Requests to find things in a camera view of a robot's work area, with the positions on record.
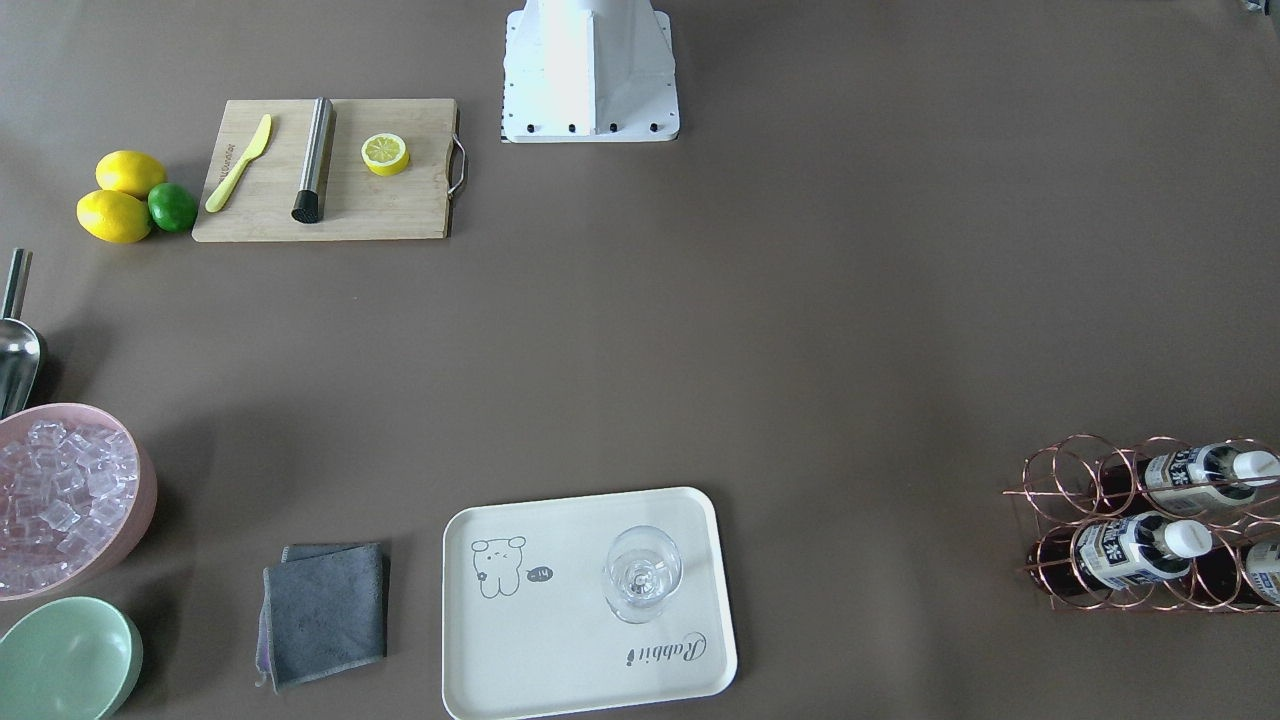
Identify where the copper wire bottle basket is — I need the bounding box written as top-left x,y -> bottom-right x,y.
1007,434 -> 1277,614

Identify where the clear wine glass on tray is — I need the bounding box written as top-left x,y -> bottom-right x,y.
602,525 -> 684,625

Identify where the pink bowl of ice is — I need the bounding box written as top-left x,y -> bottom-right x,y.
1,404 -> 157,602

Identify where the mint green bowl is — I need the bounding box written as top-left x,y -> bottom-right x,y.
1,596 -> 145,719

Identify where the cream serving tray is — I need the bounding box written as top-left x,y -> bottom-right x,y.
442,487 -> 739,719

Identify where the steel muddler black tip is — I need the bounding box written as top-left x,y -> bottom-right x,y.
291,97 -> 335,224

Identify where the green lime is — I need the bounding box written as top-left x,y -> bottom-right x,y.
146,182 -> 200,233

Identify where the tea bottle white cap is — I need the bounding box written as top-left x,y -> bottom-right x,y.
1024,511 -> 1213,598

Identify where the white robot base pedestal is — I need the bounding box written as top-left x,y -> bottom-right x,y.
500,1 -> 681,143

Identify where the yellow lemon far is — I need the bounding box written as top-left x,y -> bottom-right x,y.
93,150 -> 168,200

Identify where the yellow lemon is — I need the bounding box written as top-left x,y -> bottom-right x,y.
93,150 -> 168,200
76,190 -> 154,243

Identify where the yellow plastic knife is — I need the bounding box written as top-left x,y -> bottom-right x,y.
204,114 -> 273,213

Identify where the bamboo cutting board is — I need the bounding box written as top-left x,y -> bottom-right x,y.
192,99 -> 465,243

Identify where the yellow lemon near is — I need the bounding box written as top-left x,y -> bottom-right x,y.
76,190 -> 154,243

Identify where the grey folded cloth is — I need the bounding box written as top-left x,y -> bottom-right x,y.
255,542 -> 389,693

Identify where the half lemon slice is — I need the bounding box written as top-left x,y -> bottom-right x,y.
360,132 -> 410,177

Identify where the steel ice scoop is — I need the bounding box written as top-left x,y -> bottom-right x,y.
1,249 -> 45,419

